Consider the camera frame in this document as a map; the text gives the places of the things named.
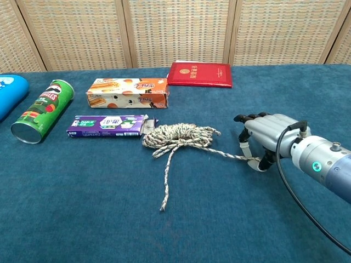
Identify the beige braided rope bundle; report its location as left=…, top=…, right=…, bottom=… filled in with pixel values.
left=141, top=122, right=262, bottom=211

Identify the red certificate booklet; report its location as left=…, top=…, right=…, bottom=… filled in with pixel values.
left=167, top=62, right=233, bottom=89

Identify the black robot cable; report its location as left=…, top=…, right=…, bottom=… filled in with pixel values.
left=275, top=119, right=351, bottom=255

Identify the woven rattan folding screen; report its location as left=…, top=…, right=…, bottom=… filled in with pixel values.
left=0, top=0, right=351, bottom=75

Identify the green Pringles can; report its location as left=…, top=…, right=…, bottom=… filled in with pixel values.
left=10, top=79, right=75, bottom=145

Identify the blue plastic case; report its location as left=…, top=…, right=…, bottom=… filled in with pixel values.
left=0, top=74, right=30, bottom=123

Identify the purple Darlie toothpaste box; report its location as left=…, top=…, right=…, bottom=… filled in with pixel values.
left=66, top=113, right=160, bottom=139

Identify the orange and white biscuit box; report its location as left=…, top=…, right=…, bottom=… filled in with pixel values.
left=86, top=77, right=170, bottom=110

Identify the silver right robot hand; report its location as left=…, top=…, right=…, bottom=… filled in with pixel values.
left=233, top=111, right=313, bottom=173

